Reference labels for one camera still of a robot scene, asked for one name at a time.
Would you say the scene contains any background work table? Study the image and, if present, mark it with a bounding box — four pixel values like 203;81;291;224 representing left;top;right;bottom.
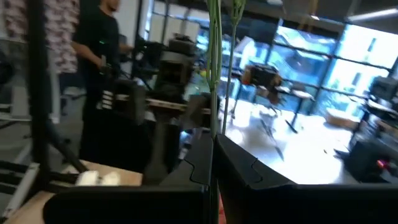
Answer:
241;63;315;134

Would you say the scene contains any patterned curtain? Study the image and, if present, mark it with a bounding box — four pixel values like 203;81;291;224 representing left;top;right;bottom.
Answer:
0;0;78;74

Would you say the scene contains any pink flower sprig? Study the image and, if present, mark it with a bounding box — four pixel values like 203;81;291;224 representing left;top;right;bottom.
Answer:
206;0;247;224

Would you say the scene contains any long ceiling light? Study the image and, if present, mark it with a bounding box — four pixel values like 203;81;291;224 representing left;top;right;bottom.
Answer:
347;8;398;22

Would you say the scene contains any cardboard box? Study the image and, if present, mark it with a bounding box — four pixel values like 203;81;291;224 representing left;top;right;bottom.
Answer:
325;108;361;130

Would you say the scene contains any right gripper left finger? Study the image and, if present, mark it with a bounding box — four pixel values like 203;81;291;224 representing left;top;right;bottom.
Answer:
43;133;215;224

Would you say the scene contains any person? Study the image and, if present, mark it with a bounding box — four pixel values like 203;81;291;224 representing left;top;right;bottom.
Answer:
71;0;127;162

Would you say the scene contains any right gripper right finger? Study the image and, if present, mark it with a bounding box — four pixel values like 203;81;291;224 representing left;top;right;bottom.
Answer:
216;134;398;224

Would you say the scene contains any white tulip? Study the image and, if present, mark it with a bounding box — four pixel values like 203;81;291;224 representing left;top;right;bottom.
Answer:
101;170;121;187
76;170;101;187

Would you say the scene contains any black equipment with red light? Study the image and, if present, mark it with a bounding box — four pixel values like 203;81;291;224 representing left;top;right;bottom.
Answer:
348;76;398;184

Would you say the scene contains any black vertical post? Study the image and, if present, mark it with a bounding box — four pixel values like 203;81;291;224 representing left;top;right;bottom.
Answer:
27;0;52;194

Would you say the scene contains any large window wall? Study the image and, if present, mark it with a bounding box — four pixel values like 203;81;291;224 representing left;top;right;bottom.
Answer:
146;0;398;125

